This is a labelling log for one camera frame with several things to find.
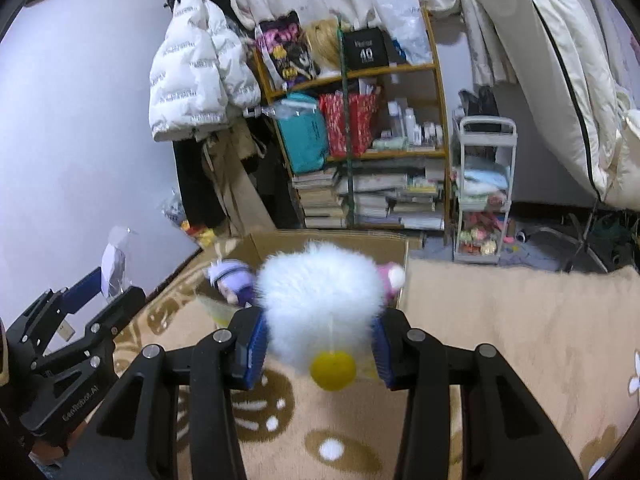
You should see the black pink printed bag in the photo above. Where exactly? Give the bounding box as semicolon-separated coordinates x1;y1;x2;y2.
255;10;321;92

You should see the clear plastic wrapper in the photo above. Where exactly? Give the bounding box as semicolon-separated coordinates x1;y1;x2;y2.
100;227;138;301

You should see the blonde wig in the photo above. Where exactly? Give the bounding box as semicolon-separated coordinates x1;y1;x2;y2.
305;17;346;73

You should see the red patterned gift bag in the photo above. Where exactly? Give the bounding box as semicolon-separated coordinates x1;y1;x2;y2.
319;91;381;158

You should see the light blue folded cloth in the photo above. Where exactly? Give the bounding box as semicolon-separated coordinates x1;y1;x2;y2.
460;167;511;196

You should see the teal tote bag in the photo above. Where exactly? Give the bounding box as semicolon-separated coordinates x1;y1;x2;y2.
275;92;331;175

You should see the clear plastic bag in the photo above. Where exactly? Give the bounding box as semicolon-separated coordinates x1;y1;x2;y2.
372;0;433;66

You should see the white quilt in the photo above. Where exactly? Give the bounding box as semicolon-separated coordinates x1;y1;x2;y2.
607;80;640;208

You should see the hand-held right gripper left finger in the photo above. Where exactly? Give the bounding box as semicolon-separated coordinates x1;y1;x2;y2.
60;307;267;480

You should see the purple haired plush doll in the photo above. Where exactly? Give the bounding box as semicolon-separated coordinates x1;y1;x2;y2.
206;258;258;308

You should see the black coat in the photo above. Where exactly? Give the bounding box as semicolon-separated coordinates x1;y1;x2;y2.
172;137;226;231

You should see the white trolley cart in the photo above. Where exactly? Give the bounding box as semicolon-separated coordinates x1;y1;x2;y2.
451;116;518;266

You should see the white puffer jacket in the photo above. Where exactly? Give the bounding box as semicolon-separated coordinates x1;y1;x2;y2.
149;0;262;143

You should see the green pole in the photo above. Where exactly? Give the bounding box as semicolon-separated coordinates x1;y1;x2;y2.
336;15;357;228

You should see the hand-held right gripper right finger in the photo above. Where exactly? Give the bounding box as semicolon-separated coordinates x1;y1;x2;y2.
370;310;586;480

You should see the group of white cosmetic bottles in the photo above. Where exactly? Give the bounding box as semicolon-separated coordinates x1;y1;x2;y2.
380;100;446;148

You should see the printed cardboard box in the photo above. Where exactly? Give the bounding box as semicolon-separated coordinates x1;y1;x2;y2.
197;230;411;331

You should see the stack of books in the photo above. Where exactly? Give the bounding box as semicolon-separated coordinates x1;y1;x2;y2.
291;167;348;230

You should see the pile of magazines and papers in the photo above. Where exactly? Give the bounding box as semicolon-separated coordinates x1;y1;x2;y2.
335;160;446;231

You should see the pink white fluffy plush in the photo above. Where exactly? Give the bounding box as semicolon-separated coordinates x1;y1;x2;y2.
255;241;408;392

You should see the pile of colourful small toys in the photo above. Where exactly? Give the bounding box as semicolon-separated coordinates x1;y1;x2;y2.
460;212;507;257

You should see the black cardboard box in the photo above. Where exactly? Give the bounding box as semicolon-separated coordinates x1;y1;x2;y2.
341;27;391;71

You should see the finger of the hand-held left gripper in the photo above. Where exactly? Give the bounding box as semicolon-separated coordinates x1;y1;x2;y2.
30;286;147;368
7;266;106;347

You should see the dark folding stand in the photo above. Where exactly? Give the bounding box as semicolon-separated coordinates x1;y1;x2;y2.
520;200;631;275

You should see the wooden shelf rack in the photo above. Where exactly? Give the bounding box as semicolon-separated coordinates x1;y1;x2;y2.
250;7;451;233

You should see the beige patterned blanket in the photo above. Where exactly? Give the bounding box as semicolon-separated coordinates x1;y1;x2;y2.
30;240;640;480

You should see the plastic bag of toys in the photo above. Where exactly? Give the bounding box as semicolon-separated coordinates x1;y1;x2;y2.
160;192;221;251

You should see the white folded mattress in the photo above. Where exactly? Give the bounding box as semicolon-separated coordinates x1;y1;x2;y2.
492;0;628;203

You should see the beige coat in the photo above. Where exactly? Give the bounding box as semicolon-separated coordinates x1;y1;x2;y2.
200;125;276;241

